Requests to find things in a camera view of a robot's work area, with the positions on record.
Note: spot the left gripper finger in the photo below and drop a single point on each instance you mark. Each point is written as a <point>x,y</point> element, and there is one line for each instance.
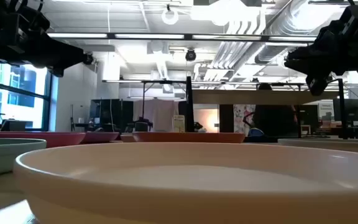
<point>56,71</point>
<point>61,56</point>

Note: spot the teal round plate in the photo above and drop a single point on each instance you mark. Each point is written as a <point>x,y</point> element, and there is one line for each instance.
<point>5,155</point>

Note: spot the purple round plate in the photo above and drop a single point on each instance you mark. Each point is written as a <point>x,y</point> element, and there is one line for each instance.
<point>101,137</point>

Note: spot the orange round plate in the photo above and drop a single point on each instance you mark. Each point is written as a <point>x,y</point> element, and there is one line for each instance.
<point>191,137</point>

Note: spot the grey box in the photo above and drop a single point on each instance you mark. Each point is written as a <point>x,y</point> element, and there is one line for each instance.
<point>12,125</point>

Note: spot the ceiling light track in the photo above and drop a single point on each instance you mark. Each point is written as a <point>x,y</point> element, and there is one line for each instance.
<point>148,36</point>

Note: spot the blue chair back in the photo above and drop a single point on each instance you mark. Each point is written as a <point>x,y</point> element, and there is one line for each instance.
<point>256,132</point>

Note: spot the black ceiling spotlight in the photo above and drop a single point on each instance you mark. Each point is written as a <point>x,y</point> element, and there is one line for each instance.
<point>88,58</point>
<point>190,55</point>

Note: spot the black metal workstation frame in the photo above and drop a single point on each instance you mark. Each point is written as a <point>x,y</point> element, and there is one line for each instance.
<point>166,81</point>

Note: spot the person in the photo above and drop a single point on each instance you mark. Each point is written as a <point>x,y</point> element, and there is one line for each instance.
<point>272,118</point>

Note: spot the wooden shelf with black legs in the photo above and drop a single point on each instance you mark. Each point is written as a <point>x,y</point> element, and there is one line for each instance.
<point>259,97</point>

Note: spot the silver ventilation duct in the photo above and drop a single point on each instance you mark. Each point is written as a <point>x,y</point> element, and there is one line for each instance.
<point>291,18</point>

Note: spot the black cabinet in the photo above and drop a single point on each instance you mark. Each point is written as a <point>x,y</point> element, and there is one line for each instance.
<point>110,112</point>

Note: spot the white hanging cloth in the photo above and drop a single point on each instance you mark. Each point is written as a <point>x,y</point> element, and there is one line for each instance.
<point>160,115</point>

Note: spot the pink round plate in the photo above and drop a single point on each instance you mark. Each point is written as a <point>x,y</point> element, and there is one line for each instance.
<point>57,138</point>

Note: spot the yellow and white sign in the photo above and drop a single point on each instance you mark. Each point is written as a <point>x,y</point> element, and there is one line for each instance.
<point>179,123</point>

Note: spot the dark computer monitor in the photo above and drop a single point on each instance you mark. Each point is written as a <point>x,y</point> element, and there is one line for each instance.
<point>348,110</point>

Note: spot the cream round plate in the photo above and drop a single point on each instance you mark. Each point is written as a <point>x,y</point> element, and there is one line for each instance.
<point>179,186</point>
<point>337,146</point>

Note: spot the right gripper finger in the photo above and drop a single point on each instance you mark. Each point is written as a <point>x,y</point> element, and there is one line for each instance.
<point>309,60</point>
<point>317,85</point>

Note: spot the large window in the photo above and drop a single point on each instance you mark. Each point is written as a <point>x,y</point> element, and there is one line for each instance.
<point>26,93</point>

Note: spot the black pillar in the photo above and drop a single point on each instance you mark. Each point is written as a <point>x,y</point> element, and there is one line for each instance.
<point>225,118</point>

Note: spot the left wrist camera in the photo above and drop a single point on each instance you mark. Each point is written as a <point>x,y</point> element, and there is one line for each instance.
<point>37,21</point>

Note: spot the colourful poster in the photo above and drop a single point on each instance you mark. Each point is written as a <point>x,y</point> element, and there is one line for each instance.
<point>241,118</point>

